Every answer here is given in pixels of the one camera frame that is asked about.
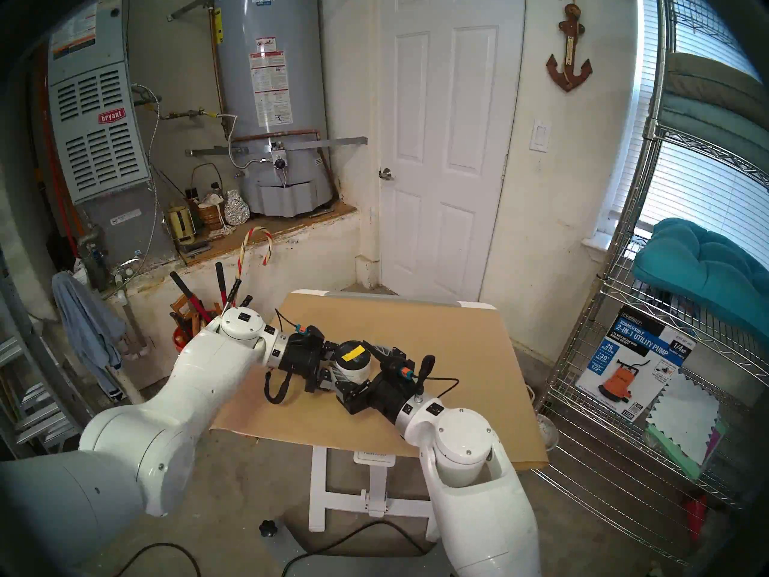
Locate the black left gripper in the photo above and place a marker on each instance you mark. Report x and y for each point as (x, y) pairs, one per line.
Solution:
(303, 356)

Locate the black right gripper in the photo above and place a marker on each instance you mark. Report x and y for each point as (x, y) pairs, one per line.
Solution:
(393, 392)

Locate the white paint jar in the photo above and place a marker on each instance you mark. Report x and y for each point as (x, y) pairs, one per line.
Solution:
(354, 376)

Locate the black lid with yellow tape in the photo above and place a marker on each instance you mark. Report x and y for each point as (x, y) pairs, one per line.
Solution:
(351, 362)

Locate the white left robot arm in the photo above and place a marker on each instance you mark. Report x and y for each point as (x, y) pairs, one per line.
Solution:
(180, 389)

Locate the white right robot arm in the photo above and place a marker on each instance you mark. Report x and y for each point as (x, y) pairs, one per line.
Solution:
(480, 509)

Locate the black-grip hedge shears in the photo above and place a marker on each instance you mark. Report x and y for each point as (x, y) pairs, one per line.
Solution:
(233, 293)

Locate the wooden top folding table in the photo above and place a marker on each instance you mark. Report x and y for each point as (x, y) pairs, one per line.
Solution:
(378, 509)

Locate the striped candy cane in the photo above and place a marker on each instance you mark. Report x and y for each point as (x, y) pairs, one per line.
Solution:
(268, 245)

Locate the wooden heater platform board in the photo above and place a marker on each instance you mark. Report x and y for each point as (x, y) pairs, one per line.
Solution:
(264, 230)

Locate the orange plastic bucket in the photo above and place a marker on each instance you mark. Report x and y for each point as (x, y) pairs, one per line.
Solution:
(180, 341)

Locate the black base knob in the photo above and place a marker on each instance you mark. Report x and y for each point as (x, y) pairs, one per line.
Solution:
(268, 528)

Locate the crumpled foil bundle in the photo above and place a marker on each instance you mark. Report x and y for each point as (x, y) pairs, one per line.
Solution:
(236, 209)

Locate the white round container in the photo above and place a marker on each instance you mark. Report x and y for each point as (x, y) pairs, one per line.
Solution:
(548, 434)

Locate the white pvc pipe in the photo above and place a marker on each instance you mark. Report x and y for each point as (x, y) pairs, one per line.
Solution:
(135, 335)

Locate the yellow plastic jug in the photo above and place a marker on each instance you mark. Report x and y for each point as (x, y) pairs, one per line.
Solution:
(180, 224)

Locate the blue hanging cloth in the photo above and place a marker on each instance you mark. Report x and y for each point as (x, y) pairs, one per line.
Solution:
(87, 329)

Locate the white panel door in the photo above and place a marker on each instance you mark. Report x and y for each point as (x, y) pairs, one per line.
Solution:
(450, 131)

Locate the utility pump box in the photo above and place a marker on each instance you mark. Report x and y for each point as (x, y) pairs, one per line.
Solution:
(631, 365)

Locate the white window sill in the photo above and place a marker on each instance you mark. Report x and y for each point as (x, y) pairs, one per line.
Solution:
(598, 245)

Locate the gas pipe with yellow valve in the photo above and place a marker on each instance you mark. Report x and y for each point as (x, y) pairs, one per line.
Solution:
(192, 113)

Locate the aluminium ladder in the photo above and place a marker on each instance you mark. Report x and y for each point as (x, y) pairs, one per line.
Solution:
(36, 413)

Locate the grey water heater tank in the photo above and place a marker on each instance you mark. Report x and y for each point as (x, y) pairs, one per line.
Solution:
(270, 71)

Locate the flexible metal conduit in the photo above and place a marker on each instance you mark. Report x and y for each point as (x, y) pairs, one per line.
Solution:
(157, 113)

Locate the white scalloped sheet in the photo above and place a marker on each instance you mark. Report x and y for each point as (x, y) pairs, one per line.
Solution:
(682, 419)

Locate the green flat board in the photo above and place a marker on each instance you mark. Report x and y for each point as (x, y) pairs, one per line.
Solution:
(679, 461)

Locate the grey Bryant furnace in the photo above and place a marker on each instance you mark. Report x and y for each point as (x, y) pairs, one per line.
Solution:
(96, 137)

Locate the teal tufted cushion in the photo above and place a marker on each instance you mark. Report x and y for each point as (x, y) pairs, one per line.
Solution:
(703, 269)

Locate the red plastic item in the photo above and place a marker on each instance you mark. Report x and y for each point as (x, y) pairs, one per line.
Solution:
(696, 515)

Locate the white window blinds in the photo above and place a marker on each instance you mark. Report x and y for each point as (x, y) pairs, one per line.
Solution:
(697, 191)

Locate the grey-green folded cushion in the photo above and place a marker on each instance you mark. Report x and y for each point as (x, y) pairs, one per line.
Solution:
(709, 125)

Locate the olive folded cushion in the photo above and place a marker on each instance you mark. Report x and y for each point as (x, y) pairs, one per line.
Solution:
(721, 77)

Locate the white light switch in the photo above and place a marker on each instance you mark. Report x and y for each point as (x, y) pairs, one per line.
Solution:
(540, 136)

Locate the rusty anchor wall decoration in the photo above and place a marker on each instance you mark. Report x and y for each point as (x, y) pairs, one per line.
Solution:
(569, 71)

